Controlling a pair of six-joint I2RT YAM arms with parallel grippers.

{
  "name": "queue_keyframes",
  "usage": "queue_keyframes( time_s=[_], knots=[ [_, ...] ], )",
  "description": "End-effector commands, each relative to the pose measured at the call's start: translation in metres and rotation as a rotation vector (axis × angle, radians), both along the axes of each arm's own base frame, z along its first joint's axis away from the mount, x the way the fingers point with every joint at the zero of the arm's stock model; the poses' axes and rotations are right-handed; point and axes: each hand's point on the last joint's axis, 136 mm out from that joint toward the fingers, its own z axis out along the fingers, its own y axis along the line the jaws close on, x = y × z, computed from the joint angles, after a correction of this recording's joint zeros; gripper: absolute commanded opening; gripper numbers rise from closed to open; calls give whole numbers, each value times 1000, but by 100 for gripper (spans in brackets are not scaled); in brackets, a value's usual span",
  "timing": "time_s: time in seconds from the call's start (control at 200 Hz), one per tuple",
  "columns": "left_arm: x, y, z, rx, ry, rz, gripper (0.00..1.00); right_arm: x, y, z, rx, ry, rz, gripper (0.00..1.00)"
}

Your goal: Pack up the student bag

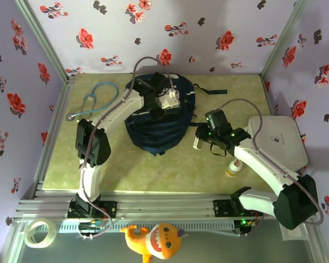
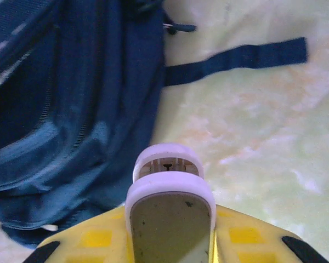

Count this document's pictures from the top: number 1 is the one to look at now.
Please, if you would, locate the slim white oblong case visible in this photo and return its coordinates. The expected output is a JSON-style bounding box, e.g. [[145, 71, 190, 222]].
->
[[192, 135, 206, 151]]

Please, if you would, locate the navy blue student backpack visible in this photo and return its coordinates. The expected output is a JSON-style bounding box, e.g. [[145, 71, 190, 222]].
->
[[124, 72, 228, 157]]

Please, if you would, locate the yellow white pill bottle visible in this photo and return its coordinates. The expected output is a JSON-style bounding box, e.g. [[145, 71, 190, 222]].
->
[[225, 160, 242, 178]]

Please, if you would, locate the white medicine kit box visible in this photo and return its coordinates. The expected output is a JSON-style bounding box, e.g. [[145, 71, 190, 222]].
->
[[246, 115, 309, 172]]

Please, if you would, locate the small controller circuit board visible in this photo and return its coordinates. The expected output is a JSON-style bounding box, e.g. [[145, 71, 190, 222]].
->
[[78, 220, 106, 232], [234, 219, 257, 230]]

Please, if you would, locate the light blue stethoscope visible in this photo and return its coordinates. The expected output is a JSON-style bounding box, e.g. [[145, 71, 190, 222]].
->
[[65, 83, 120, 123]]

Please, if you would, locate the orange shark plush toy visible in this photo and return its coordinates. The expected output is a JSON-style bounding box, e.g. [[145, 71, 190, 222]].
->
[[120, 222, 189, 263]]

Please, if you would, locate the white paper pouch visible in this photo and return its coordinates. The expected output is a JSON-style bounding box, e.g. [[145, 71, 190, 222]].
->
[[279, 224, 309, 242]]

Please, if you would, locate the clear adhesive tape roll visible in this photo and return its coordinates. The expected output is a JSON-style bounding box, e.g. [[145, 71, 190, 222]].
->
[[24, 218, 58, 249]]

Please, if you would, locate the grey left arm cable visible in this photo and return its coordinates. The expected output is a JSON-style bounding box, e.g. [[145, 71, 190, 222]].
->
[[78, 56, 179, 239]]

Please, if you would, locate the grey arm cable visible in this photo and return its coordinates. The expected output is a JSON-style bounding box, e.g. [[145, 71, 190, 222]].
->
[[218, 98, 324, 238], [78, 56, 179, 239]]

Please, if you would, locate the grey right arm cable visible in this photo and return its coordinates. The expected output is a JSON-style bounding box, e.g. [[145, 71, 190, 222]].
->
[[218, 98, 324, 238]]

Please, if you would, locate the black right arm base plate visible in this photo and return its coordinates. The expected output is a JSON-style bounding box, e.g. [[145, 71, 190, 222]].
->
[[213, 199, 264, 219]]

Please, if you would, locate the aluminium front frame rail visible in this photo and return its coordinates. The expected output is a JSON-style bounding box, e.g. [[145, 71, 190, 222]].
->
[[12, 190, 317, 224]]

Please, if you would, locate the white slotted cable duct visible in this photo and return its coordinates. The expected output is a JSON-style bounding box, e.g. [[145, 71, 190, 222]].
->
[[57, 220, 235, 233]]

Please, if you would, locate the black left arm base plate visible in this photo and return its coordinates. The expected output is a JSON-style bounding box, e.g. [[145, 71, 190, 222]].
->
[[67, 199, 118, 219]]

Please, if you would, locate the aluminium corner post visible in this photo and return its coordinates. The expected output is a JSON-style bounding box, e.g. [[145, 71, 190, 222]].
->
[[260, 0, 310, 79], [13, 0, 76, 85]]

